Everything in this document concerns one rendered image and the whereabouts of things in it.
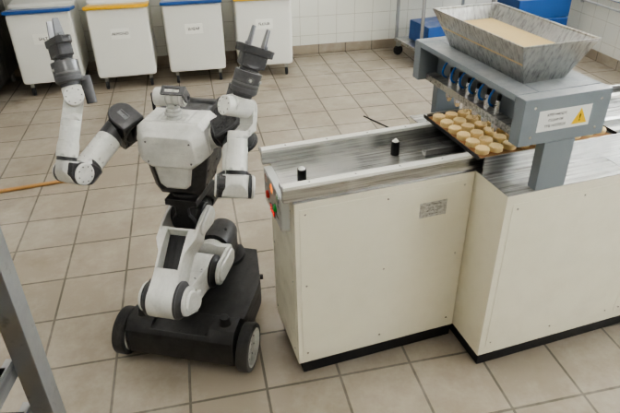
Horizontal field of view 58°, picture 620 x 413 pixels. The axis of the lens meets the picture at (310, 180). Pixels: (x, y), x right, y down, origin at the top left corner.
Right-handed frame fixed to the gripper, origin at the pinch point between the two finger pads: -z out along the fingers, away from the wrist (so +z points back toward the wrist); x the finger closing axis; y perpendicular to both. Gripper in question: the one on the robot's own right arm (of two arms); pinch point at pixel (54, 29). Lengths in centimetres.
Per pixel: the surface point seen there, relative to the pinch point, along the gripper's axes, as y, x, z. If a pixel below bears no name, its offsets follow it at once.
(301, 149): -61, 40, 59
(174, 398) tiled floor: -8, -6, 143
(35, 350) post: 64, 109, 64
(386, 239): -69, 65, 97
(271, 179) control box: -43, 40, 66
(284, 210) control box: -38, 49, 76
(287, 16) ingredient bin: -297, -180, -34
